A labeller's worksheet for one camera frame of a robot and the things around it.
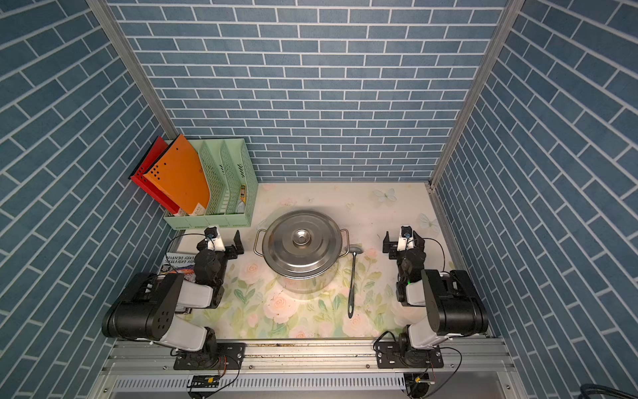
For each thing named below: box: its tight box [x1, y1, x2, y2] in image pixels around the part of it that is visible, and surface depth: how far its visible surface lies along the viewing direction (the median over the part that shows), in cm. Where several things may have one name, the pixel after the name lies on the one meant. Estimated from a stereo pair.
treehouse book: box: [158, 252, 198, 283], surface depth 90 cm
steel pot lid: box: [261, 210, 344, 278], surface depth 81 cm
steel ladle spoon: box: [347, 244, 364, 319], surface depth 88 cm
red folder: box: [128, 136, 182, 216], surface depth 87 cm
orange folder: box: [142, 133, 212, 216], surface depth 97 cm
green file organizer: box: [163, 137, 259, 231], surface depth 107 cm
